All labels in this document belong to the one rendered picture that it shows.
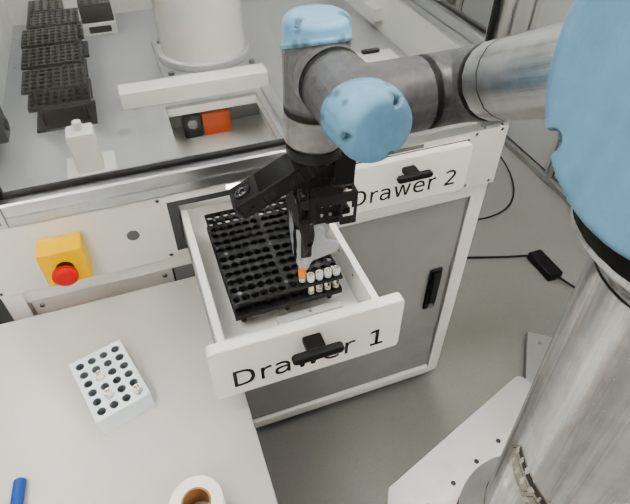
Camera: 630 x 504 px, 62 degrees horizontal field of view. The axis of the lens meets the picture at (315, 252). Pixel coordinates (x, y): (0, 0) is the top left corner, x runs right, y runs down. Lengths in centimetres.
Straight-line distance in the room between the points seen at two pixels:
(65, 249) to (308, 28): 56
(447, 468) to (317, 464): 86
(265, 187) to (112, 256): 43
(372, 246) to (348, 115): 75
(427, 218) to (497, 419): 52
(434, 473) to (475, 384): 104
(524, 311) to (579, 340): 183
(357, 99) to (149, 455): 59
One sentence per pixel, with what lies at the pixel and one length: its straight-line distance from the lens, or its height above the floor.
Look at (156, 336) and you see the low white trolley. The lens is 97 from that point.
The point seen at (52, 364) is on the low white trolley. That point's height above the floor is 76.
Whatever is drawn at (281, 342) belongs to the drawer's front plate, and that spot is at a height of 91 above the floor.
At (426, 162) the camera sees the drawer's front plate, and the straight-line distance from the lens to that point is 108.
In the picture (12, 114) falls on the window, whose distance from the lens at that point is 89.
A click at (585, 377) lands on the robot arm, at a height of 130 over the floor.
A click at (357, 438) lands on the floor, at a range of 169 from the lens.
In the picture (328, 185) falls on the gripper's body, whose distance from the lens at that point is 70.
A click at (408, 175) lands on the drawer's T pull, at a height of 91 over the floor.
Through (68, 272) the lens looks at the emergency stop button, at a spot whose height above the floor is 89.
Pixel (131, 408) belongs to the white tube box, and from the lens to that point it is 87.
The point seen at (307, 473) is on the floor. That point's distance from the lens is 164.
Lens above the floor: 151
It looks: 44 degrees down
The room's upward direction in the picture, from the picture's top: straight up
